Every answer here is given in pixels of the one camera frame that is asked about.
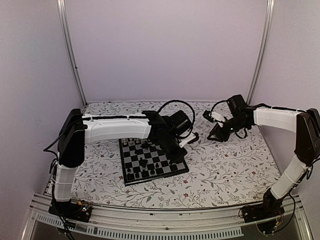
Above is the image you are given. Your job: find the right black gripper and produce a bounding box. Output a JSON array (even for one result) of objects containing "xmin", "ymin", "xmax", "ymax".
[{"xmin": 208, "ymin": 116, "xmax": 249, "ymax": 143}]

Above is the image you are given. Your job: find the black and grey chessboard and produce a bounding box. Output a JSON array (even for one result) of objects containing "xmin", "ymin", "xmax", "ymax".
[{"xmin": 118, "ymin": 138, "xmax": 189, "ymax": 186}]

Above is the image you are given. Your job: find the black chess rook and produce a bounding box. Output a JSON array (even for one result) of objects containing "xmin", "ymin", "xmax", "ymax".
[{"xmin": 126, "ymin": 173, "xmax": 133, "ymax": 181}]

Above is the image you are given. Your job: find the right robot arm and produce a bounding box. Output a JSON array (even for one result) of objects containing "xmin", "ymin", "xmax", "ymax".
[{"xmin": 203, "ymin": 94, "xmax": 320, "ymax": 218}]

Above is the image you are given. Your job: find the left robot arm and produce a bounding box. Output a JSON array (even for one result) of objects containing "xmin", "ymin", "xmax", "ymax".
[{"xmin": 52, "ymin": 108, "xmax": 194, "ymax": 217}]

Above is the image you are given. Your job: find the pile of black chess pieces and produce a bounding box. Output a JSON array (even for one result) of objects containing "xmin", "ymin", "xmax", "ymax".
[{"xmin": 132, "ymin": 139, "xmax": 156, "ymax": 180}]

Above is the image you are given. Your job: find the row of white chess pieces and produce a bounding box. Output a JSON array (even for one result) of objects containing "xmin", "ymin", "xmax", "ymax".
[{"xmin": 120, "ymin": 138, "xmax": 140, "ymax": 147}]

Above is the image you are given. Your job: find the floral patterned table mat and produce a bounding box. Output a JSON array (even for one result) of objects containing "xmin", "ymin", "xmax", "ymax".
[{"xmin": 48, "ymin": 101, "xmax": 285, "ymax": 210}]

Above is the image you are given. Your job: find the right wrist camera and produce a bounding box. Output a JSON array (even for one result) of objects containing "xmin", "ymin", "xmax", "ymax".
[{"xmin": 202, "ymin": 110, "xmax": 227, "ymax": 127}]

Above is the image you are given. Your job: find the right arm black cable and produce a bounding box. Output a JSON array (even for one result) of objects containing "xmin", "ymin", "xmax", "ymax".
[{"xmin": 211, "ymin": 99, "xmax": 248, "ymax": 140}]

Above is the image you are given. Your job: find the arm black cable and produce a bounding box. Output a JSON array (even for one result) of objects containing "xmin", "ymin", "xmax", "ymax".
[
  {"xmin": 211, "ymin": 99, "xmax": 248, "ymax": 140},
  {"xmin": 158, "ymin": 99, "xmax": 196, "ymax": 138}
]

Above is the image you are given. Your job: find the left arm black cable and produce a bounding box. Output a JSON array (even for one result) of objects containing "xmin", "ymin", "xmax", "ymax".
[{"xmin": 158, "ymin": 99, "xmax": 196, "ymax": 138}]

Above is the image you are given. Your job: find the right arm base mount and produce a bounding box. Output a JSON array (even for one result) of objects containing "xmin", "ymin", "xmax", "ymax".
[{"xmin": 238, "ymin": 203, "xmax": 285, "ymax": 235}]

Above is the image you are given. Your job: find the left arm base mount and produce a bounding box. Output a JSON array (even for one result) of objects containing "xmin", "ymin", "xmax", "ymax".
[{"xmin": 48, "ymin": 198, "xmax": 93, "ymax": 223}]

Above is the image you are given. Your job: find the front aluminium rail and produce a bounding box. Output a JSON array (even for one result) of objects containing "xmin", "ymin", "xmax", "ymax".
[{"xmin": 22, "ymin": 194, "xmax": 313, "ymax": 240}]

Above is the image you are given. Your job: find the right aluminium frame post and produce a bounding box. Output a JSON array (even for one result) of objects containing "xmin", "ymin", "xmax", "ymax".
[{"xmin": 246, "ymin": 0, "xmax": 275, "ymax": 105}]

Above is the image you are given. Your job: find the aluminium frame post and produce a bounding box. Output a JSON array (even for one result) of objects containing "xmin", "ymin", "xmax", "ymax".
[
  {"xmin": 56, "ymin": 0, "xmax": 88, "ymax": 106},
  {"xmin": 246, "ymin": 0, "xmax": 275, "ymax": 105}
]

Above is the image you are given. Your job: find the left aluminium frame post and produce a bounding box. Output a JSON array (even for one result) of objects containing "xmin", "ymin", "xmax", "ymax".
[{"xmin": 56, "ymin": 0, "xmax": 88, "ymax": 106}]

